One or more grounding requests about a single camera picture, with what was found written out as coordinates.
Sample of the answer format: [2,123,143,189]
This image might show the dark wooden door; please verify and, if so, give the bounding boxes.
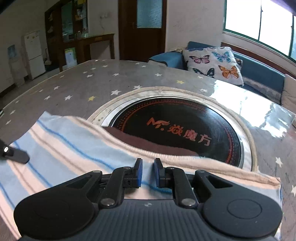
[118,0,167,62]

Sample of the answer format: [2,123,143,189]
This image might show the butterfly print pillow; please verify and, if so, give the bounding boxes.
[182,47,244,86]

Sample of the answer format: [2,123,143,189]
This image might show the white refrigerator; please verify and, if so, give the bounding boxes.
[23,31,46,79]

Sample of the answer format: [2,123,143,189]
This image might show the dark display cabinet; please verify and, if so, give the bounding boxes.
[45,1,88,69]

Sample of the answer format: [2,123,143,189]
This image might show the grey star tablecloth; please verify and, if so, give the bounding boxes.
[1,59,295,240]

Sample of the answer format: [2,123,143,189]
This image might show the blue sofa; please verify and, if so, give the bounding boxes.
[149,41,285,104]

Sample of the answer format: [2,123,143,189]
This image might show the striped blue pink shirt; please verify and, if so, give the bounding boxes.
[1,112,282,240]

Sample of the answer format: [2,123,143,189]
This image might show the water dispenser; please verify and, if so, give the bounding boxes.
[8,45,25,87]

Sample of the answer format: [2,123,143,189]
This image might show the green framed window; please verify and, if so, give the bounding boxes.
[224,1,295,61]

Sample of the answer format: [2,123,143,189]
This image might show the beige cushion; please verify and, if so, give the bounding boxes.
[281,74,296,113]

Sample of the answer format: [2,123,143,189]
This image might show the round black induction cooker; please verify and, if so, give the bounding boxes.
[88,86,257,171]

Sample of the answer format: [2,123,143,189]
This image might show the dark wooden side table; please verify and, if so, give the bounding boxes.
[59,33,115,72]

